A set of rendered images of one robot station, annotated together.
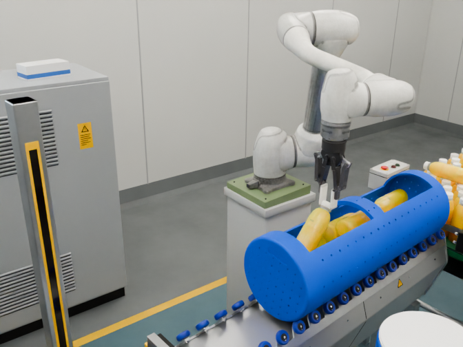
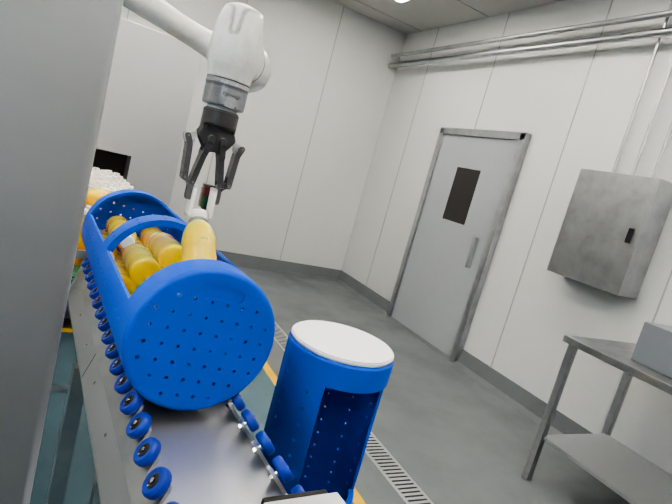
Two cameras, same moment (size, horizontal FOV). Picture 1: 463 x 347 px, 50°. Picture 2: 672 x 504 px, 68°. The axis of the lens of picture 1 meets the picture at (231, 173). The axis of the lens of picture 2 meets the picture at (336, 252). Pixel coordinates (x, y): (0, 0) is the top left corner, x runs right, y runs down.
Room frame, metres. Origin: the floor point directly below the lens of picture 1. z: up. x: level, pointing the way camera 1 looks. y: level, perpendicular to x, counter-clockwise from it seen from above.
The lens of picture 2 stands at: (0.99, 0.71, 1.46)
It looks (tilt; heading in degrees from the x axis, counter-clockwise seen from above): 9 degrees down; 278
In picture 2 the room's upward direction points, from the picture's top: 15 degrees clockwise
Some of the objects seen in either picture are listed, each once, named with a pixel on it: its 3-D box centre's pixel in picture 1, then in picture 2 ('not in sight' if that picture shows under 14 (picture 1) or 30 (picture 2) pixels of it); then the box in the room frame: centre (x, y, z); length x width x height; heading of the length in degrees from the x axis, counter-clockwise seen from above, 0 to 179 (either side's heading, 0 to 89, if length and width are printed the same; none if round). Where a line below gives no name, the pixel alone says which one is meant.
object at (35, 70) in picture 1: (43, 69); not in sight; (2.66, 1.02, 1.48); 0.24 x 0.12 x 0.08; 135
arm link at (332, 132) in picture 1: (335, 129); (225, 96); (1.45, -0.32, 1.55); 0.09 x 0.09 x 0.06
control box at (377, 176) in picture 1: (388, 175); not in sight; (2.27, -0.78, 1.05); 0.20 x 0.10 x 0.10; 131
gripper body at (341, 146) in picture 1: (333, 151); (217, 131); (1.45, -0.32, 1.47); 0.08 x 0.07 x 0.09; 42
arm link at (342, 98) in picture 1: (342, 94); (238, 45); (1.46, -0.33, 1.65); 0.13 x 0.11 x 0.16; 100
